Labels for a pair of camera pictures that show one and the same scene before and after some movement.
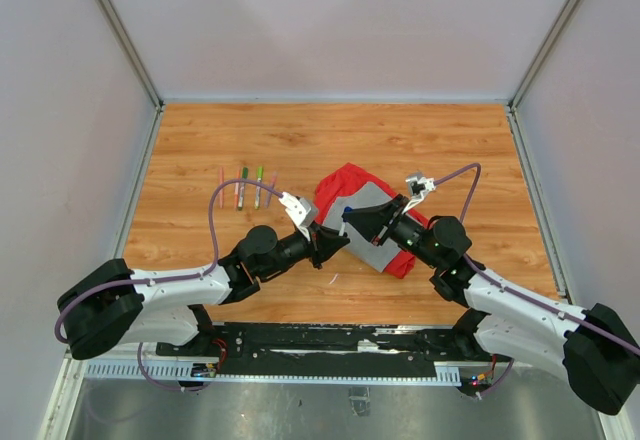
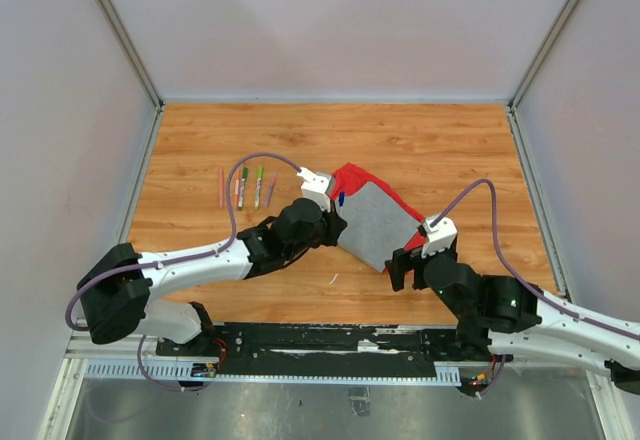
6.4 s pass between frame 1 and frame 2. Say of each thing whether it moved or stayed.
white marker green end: stayed
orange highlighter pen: stayed
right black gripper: moved
